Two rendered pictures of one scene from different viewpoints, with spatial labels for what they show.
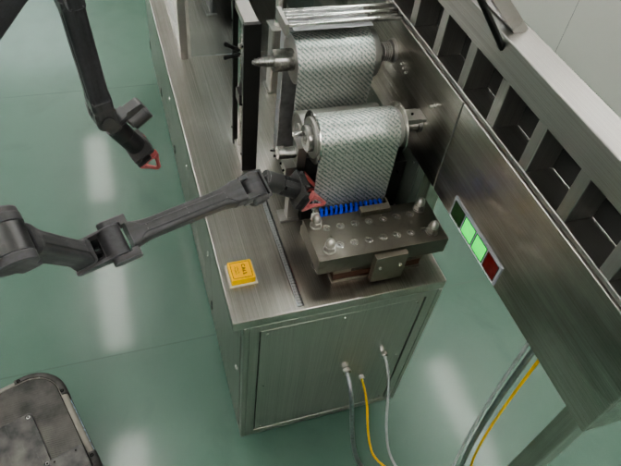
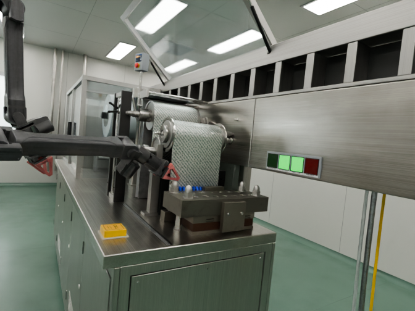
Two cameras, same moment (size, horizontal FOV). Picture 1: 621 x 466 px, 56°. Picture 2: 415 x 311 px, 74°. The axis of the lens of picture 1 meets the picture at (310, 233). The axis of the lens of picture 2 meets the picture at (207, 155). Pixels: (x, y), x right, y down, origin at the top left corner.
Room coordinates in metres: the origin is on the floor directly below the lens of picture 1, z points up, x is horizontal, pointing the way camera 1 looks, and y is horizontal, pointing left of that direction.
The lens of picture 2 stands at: (0.09, 0.02, 1.24)
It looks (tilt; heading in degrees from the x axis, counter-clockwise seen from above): 3 degrees down; 352
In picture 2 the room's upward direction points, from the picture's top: 5 degrees clockwise
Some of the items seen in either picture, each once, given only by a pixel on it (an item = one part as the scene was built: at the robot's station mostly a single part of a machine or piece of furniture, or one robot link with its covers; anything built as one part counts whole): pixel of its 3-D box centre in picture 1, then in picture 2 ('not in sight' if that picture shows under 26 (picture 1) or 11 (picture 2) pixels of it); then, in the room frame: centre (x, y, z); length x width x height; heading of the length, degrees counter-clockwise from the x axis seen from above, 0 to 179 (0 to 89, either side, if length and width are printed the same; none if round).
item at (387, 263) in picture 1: (388, 266); (233, 216); (1.09, -0.24, 0.96); 0.10 x 0.03 x 0.11; 114
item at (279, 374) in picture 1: (247, 143); (113, 242); (2.15, 0.36, 0.43); 2.52 x 0.64 x 0.86; 24
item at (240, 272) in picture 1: (240, 272); (113, 230); (1.02, 0.18, 0.91); 0.07 x 0.07 x 0.02; 24
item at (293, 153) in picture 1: (289, 182); (151, 179); (1.28, 0.08, 1.05); 0.06 x 0.05 x 0.31; 114
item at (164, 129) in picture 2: (308, 138); (164, 134); (1.26, 0.05, 1.25); 0.07 x 0.02 x 0.07; 24
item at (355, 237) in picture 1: (374, 235); (217, 201); (1.17, -0.19, 1.00); 0.40 x 0.16 x 0.06; 114
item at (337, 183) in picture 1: (352, 182); (196, 169); (1.26, -0.10, 1.11); 0.23 x 0.01 x 0.18; 114
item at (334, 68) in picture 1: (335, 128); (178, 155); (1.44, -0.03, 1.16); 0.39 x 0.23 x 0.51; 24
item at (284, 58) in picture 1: (282, 59); (144, 115); (1.48, 0.15, 1.33); 0.06 x 0.06 x 0.06; 24
